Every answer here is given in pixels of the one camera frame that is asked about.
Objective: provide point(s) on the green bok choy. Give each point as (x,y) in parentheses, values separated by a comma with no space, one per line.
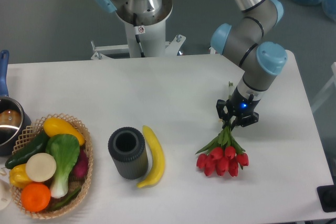
(64,148)

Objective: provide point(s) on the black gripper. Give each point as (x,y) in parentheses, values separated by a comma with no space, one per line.
(242,105)

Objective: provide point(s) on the woven wicker basket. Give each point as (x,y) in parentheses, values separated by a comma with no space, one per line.
(78,186)

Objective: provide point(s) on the orange fruit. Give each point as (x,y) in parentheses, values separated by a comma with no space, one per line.
(35,197)

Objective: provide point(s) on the blue handled saucepan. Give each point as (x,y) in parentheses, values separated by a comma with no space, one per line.
(13,117)

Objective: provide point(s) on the dark grey ribbed vase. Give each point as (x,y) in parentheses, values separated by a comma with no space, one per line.
(128,152)

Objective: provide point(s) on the white round radish slice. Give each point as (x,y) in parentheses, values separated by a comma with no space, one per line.
(40,167)

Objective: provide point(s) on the yellow squash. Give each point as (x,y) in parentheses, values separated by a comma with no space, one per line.
(55,126)

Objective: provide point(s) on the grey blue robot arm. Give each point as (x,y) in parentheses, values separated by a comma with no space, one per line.
(242,44)

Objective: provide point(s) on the yellow plastic banana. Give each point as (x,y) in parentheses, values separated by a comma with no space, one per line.
(158,159)

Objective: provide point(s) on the yellow bell pepper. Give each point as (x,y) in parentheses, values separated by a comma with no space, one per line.
(18,176)

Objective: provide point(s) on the white frame at right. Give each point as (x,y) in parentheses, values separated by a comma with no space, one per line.
(325,92)

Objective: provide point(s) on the purple red sweet potato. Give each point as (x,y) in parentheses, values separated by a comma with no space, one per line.
(81,167)

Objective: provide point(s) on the green chili pepper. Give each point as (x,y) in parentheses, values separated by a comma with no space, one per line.
(66,200)

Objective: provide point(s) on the black device at edge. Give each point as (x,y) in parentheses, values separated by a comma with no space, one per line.
(327,197)

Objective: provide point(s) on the dark green cucumber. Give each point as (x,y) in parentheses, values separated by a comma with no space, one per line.
(37,145)

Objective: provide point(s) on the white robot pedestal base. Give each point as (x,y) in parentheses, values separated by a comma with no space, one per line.
(145,28)

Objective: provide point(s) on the red tulip bouquet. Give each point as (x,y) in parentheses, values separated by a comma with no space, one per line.
(222,154)

